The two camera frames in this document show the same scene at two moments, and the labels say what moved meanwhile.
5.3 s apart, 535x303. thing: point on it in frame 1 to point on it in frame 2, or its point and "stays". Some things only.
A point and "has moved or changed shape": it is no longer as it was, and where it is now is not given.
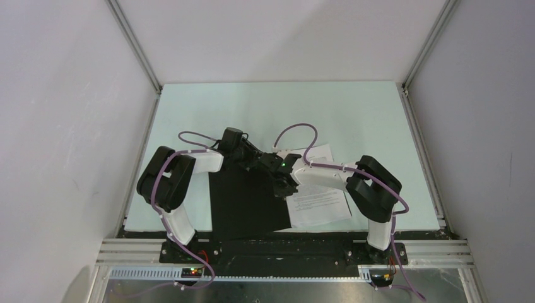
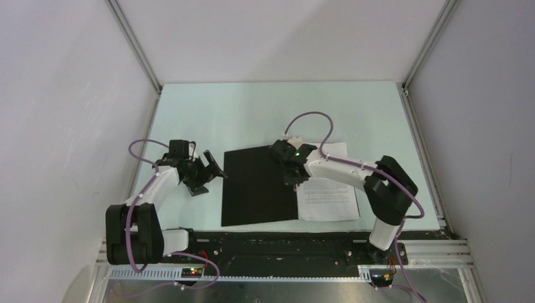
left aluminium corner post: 136,43 stays
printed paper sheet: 313,206 has moved or changed shape
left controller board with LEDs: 192,273 stays
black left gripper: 252,154 to 212,169
